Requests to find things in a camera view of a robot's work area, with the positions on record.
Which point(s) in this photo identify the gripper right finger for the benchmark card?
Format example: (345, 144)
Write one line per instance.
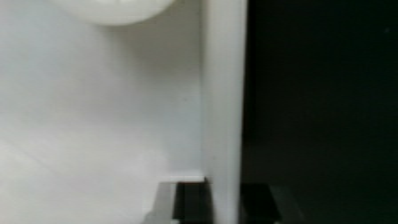
(269, 206)

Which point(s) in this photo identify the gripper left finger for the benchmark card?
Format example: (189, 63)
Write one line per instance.
(182, 203)

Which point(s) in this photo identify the white square tabletop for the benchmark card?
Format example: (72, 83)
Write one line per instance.
(121, 97)

